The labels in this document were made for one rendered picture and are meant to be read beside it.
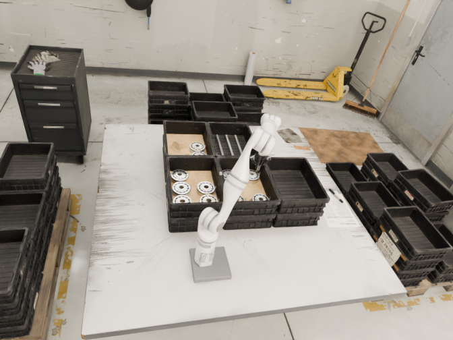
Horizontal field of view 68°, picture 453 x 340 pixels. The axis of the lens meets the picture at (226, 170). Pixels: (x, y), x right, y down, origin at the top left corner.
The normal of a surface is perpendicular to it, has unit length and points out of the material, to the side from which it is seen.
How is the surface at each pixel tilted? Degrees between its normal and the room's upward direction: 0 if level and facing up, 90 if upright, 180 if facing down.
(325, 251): 0
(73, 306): 0
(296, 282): 0
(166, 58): 90
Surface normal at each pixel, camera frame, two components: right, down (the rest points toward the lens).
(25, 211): 0.15, -0.77
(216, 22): 0.21, 0.64
